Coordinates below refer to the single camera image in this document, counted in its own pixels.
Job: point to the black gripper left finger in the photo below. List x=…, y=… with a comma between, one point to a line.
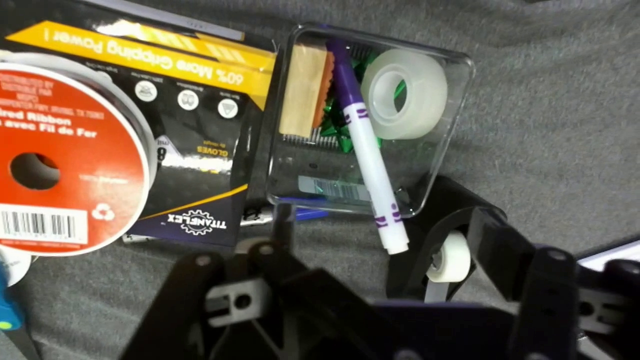
x=293, y=292

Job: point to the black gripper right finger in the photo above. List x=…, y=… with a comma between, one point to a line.
x=551, y=306

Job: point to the white marker with purple cap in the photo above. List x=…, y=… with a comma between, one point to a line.
x=371, y=152

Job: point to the dark blue pen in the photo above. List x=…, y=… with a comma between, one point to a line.
x=310, y=212

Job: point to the black tape dispenser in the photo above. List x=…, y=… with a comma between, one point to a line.
x=440, y=212

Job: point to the green plastic pins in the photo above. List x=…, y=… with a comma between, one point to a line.
x=336, y=130

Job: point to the black gloves package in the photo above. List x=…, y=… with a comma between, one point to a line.
x=192, y=152

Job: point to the clear plastic tray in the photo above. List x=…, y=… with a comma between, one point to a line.
x=440, y=173

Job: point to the tan wooden block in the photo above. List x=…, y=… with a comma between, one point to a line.
x=303, y=91

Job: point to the clear tape roll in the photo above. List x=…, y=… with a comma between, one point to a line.
x=427, y=93

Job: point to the red ribbon spool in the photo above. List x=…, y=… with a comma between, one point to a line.
x=72, y=160

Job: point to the white ribbon spool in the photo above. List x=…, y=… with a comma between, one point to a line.
x=17, y=266

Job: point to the green and blue scissors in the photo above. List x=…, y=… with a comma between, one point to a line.
x=9, y=306

